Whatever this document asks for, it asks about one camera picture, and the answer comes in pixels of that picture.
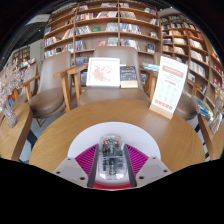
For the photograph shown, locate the white mouse pad red rest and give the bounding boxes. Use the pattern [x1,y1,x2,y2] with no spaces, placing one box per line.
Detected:
[67,121,162,190]

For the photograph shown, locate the wide wooden bookshelf unit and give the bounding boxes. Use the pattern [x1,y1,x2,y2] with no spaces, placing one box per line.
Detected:
[43,1,161,66]

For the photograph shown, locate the glass vase pink dried flowers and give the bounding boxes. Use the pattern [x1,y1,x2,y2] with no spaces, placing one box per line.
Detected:
[0,59,34,129]

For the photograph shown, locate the white red sign wooden base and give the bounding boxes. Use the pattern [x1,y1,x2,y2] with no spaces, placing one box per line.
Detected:
[148,55,189,120]

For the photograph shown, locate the white framed flower picture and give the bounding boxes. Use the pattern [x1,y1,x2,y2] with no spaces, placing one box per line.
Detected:
[85,57,121,89]

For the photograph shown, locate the round wooden side table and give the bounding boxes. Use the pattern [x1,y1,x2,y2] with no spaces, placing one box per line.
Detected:
[0,102,34,162]
[197,113,224,160]

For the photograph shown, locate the white hanging ceiling sign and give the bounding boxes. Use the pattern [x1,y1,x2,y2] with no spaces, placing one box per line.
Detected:
[24,13,51,26]

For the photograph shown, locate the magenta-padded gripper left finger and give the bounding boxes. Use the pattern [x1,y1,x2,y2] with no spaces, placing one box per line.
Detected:
[53,143,100,189]

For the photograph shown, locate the brown padded wooden armchair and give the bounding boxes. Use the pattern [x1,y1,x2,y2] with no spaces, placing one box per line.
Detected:
[53,45,158,107]
[19,50,73,128]
[151,51,204,121]

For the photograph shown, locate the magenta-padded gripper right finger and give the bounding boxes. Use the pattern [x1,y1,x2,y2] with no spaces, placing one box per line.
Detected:
[123,143,172,188]

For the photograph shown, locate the transparent computer mouse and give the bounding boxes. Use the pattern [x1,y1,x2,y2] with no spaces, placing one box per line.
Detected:
[96,133,129,184]

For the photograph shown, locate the flat blue white book stack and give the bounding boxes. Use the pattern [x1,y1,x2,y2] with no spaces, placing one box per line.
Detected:
[142,61,160,73]

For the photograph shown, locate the dark upright book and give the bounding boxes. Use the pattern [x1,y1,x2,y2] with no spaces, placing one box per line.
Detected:
[119,65,139,89]

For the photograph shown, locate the small distant wooden bookshelf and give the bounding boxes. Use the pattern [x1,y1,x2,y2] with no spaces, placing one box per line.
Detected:
[11,45,36,68]

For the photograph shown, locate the tall angled wooden bookshelf unit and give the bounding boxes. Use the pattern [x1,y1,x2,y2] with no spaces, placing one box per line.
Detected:
[159,13,224,111]

